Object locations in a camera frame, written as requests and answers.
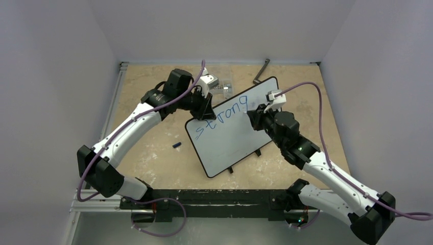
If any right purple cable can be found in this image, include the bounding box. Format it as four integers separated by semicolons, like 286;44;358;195
275;82;433;221

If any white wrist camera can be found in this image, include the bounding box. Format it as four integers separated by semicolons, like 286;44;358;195
264;90;286;113
196;67;219;97

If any blue marker cap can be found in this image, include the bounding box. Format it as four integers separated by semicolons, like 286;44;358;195
172;142;182;149

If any black metal allen key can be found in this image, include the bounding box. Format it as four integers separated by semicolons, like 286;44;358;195
253;58;270;85

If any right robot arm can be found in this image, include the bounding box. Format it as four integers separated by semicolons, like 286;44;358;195
247;104;396;244

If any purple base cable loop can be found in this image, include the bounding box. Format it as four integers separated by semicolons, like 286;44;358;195
130;195;187;238

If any aluminium rail frame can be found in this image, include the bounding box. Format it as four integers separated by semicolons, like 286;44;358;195
61;62;129;244

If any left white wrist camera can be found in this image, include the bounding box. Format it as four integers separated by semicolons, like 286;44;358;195
196;67;219;97

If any clear plastic screw box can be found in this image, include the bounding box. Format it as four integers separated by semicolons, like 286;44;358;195
206;63;235;105

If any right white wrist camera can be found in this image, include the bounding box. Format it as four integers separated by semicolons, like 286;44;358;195
264;90;286;113

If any white whiteboard black frame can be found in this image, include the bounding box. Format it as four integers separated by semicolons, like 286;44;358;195
185;77;279;178

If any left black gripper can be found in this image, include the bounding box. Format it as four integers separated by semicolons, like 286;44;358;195
177;87;215;121

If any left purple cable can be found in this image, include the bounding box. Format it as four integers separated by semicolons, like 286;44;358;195
77;60;206;203

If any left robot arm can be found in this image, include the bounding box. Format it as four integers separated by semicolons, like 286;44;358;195
77;67;219;209

